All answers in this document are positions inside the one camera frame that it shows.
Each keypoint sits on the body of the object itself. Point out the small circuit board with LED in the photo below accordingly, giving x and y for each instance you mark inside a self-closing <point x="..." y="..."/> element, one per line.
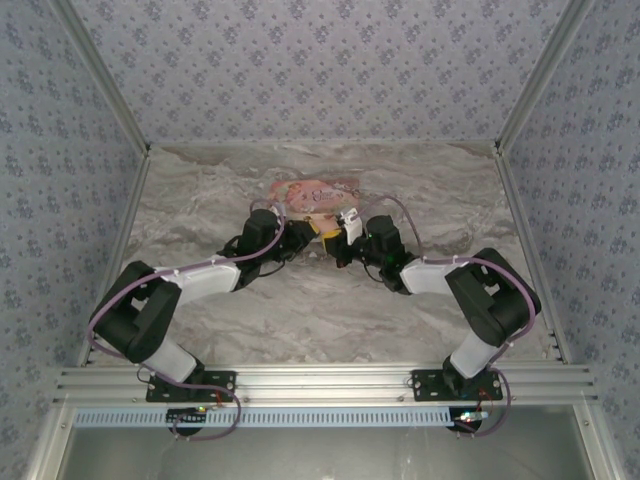
<point x="469" y="419"/>
<point x="187" y="416"/>

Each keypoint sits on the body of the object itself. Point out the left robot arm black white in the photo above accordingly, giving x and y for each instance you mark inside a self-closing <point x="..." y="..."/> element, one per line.
<point x="150" y="310"/>

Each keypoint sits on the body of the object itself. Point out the pink printed packaging card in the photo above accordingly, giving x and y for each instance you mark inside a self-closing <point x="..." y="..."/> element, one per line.
<point x="320" y="195"/>

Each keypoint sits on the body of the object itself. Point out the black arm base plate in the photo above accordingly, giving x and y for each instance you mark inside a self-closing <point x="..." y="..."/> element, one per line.
<point x="220" y="387"/>
<point x="427" y="387"/>

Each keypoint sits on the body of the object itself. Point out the aluminium side frame rail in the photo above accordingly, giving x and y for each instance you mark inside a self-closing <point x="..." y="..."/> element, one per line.
<point x="530" y="250"/>

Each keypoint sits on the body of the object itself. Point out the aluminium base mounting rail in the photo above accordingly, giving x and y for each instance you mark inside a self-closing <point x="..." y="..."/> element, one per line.
<point x="325" y="382"/>

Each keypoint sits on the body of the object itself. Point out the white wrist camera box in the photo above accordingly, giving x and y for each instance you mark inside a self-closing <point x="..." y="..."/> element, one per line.
<point x="351" y="227"/>

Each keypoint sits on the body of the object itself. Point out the aluminium corner frame post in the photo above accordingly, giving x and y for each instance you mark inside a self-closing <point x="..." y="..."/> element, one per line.
<point x="102" y="75"/>
<point x="545" y="75"/>

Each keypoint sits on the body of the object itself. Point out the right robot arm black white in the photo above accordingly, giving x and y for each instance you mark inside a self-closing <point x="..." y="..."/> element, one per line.
<point x="490" y="300"/>

